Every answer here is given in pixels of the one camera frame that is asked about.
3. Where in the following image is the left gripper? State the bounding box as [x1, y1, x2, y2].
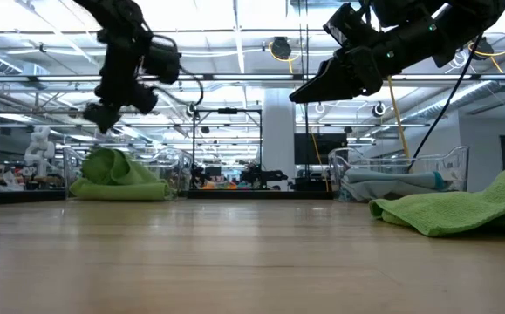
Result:
[82, 29, 160, 134]

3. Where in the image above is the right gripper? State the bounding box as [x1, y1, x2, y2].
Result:
[288, 40, 405, 105]

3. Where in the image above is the blue microfiber towel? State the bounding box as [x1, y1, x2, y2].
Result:
[345, 168, 448, 192]
[341, 181, 436, 202]

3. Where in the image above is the black screen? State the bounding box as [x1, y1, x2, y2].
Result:
[294, 133, 349, 166]

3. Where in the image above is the white pillar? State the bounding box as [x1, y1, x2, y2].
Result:
[263, 88, 297, 191]

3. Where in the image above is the clear plastic bin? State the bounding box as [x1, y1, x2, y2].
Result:
[328, 146, 471, 204]
[62, 147, 194, 201]

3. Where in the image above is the white robot figure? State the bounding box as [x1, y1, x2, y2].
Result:
[22, 125, 58, 178]

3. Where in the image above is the black metal rack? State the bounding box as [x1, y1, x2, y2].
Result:
[192, 107, 263, 172]

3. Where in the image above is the orange cloth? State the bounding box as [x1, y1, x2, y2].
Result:
[199, 181, 240, 191]

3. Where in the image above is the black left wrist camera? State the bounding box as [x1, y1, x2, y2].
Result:
[141, 34, 182, 86]

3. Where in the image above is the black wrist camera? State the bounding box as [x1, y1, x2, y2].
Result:
[141, 34, 182, 86]
[323, 3, 382, 47]

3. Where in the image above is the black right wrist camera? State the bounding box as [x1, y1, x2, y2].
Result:
[323, 3, 382, 47]

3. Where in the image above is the black hanging cable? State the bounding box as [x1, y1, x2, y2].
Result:
[407, 34, 483, 172]

